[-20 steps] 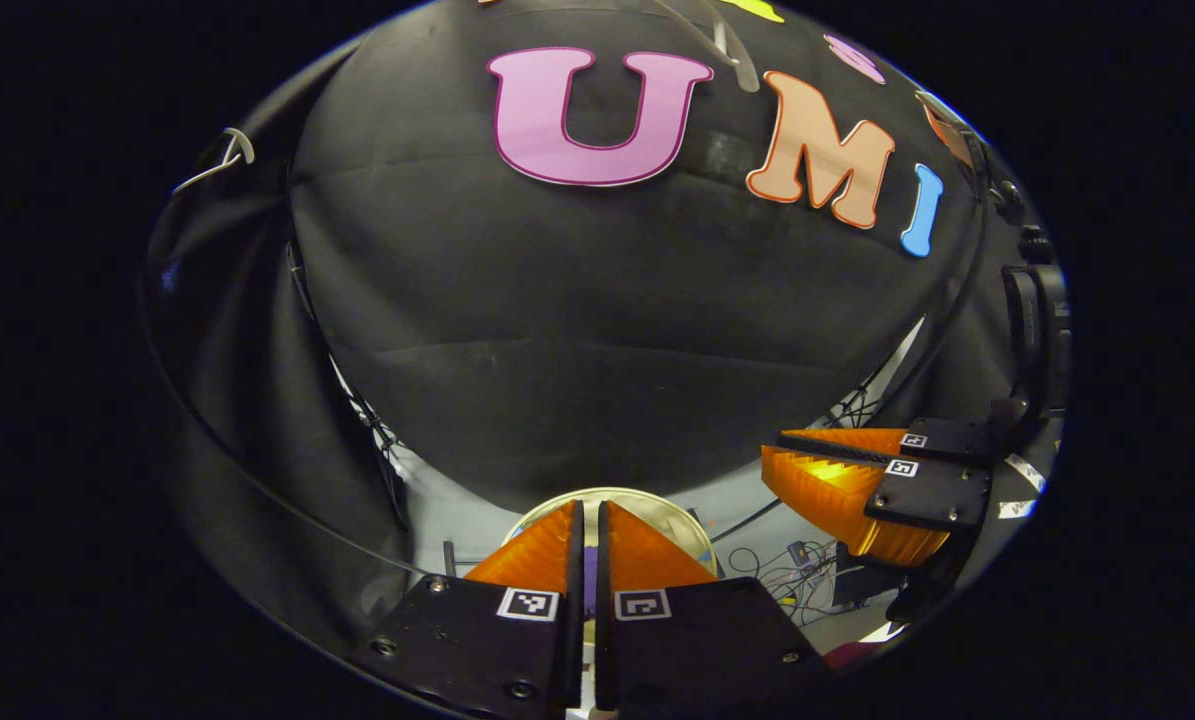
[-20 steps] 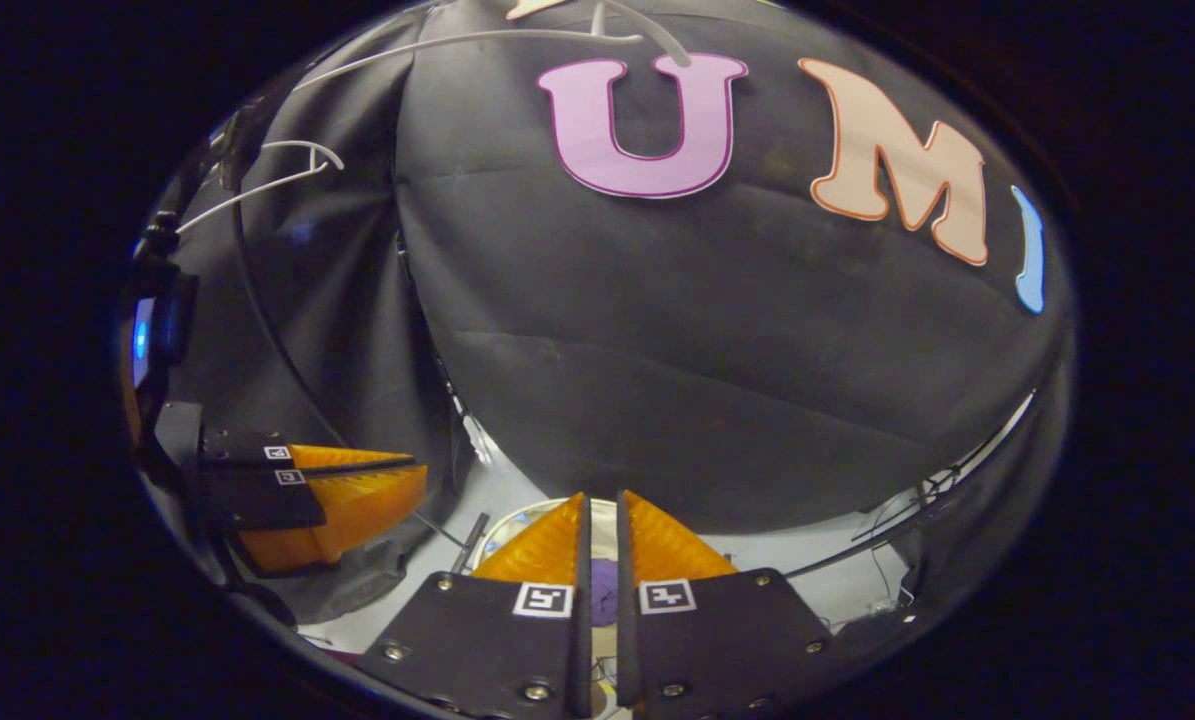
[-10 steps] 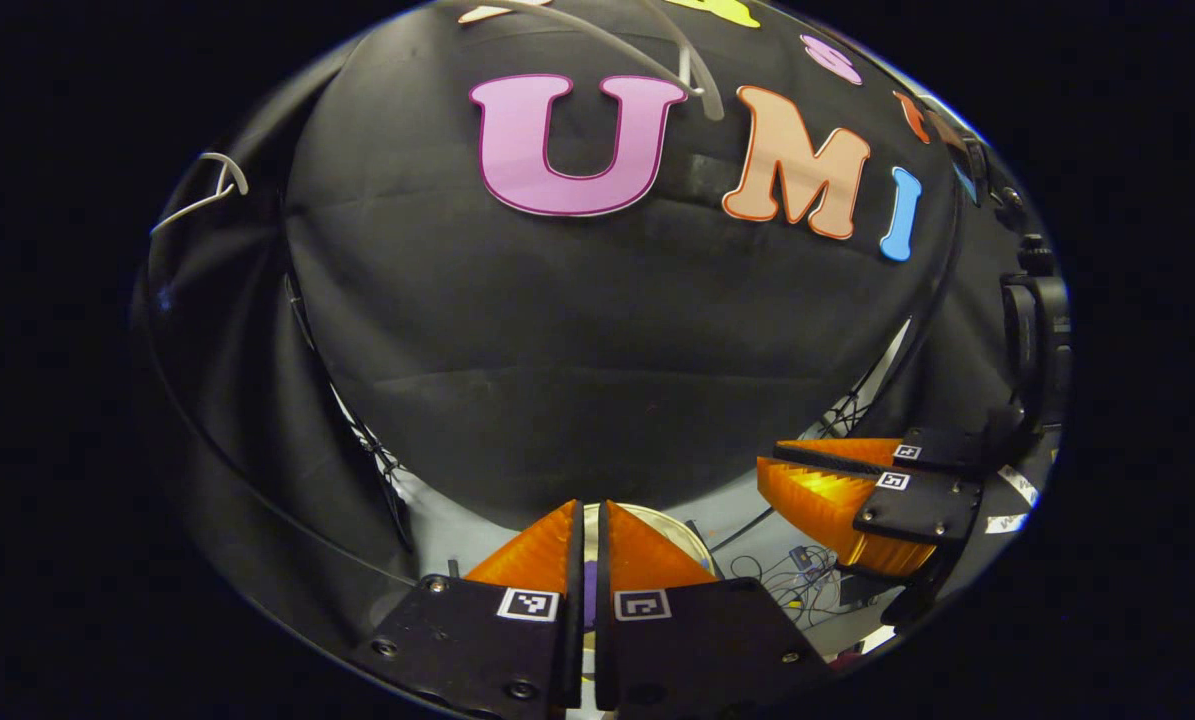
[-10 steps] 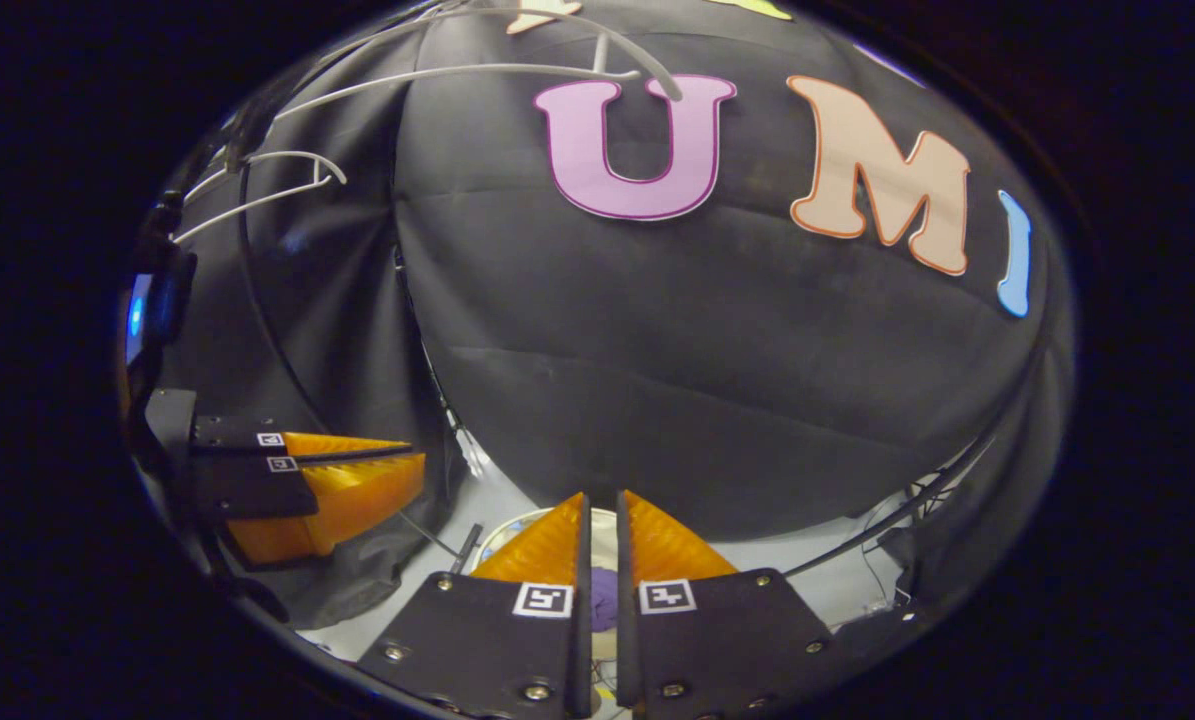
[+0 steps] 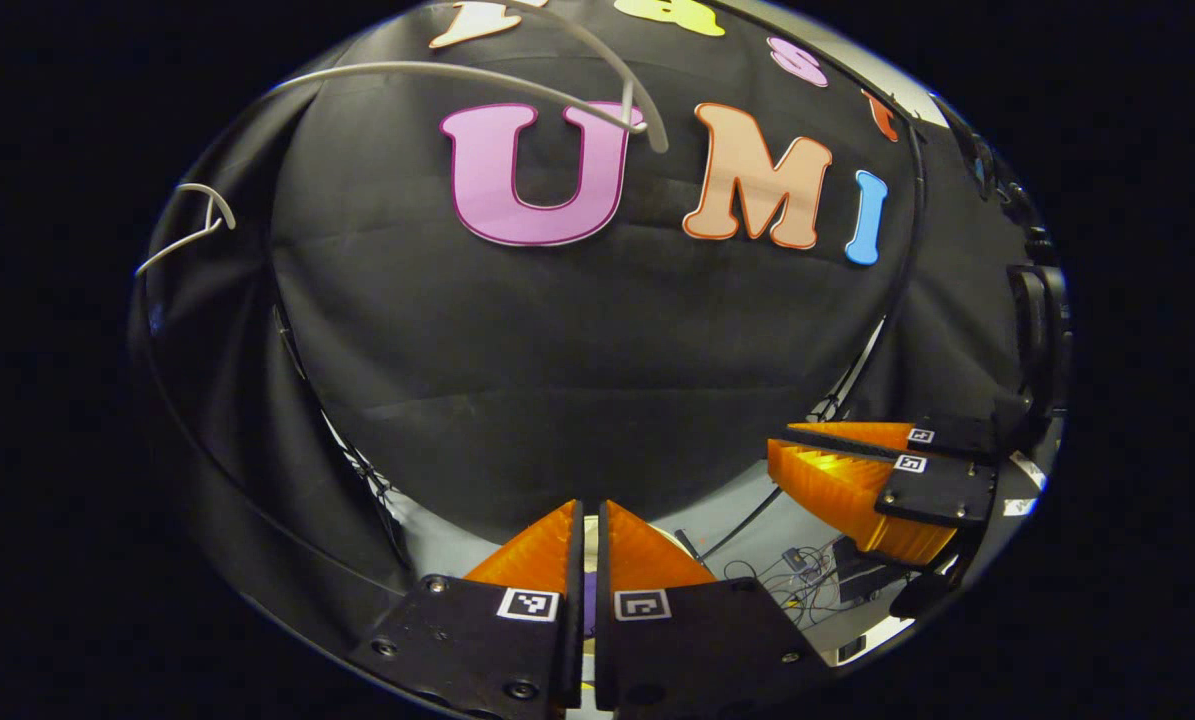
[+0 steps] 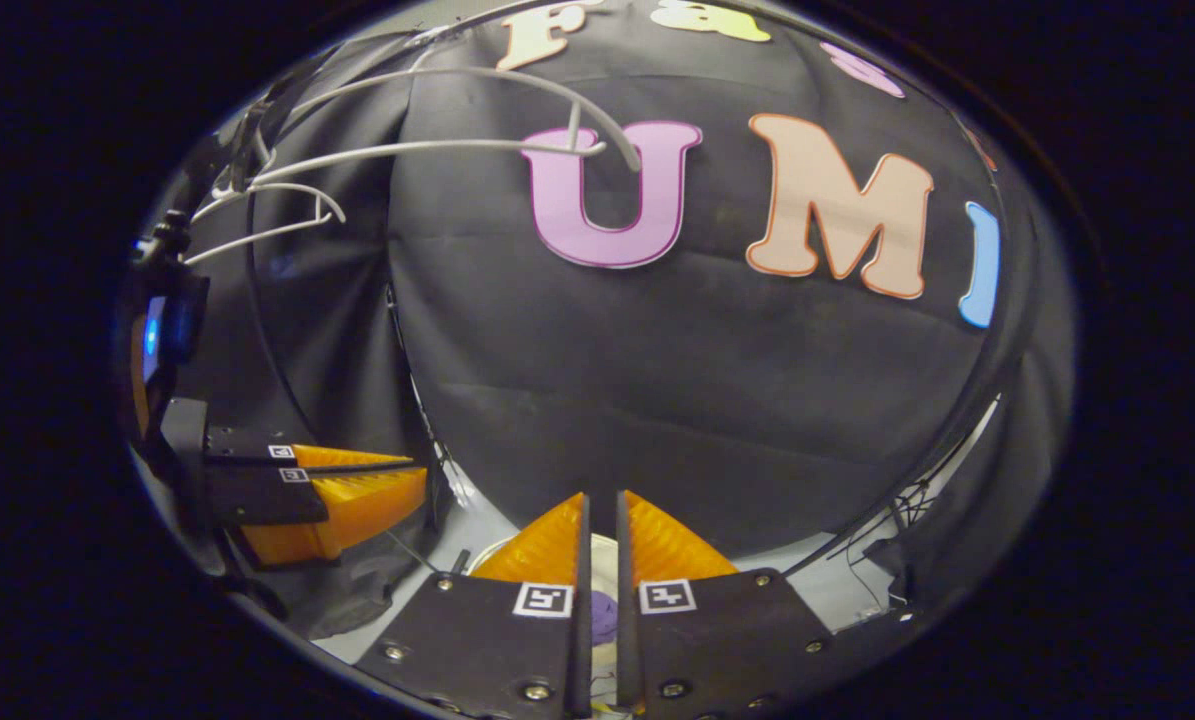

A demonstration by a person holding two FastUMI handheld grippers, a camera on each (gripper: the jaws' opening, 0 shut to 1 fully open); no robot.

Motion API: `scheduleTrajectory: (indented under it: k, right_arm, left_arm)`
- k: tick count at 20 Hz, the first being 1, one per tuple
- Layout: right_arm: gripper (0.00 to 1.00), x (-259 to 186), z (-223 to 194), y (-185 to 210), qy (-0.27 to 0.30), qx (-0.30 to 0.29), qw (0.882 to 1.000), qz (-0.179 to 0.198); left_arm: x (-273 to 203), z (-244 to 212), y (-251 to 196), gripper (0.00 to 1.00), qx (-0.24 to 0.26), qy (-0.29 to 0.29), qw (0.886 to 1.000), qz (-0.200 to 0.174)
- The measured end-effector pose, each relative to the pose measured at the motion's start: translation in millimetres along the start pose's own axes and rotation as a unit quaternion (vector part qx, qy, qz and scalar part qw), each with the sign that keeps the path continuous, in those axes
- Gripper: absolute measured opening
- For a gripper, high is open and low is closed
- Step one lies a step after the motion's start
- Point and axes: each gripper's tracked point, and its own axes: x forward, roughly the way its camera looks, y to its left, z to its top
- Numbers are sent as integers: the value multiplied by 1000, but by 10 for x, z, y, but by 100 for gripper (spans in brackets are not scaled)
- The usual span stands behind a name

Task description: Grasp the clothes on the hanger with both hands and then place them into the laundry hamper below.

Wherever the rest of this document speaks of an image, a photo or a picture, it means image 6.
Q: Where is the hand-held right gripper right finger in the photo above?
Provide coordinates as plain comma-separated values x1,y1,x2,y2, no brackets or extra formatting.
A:
615,490,838,720

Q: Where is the black cable bundle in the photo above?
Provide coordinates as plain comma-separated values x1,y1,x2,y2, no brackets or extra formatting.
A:
827,478,948,601

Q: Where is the black backdrop cloth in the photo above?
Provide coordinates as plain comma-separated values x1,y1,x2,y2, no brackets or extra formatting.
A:
122,0,1078,641

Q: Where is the white plastic hanger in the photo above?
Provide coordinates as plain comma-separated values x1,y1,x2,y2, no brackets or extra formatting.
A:
185,182,346,266
247,66,644,191

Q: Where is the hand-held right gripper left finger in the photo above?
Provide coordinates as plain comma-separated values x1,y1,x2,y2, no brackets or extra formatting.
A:
355,492,594,720

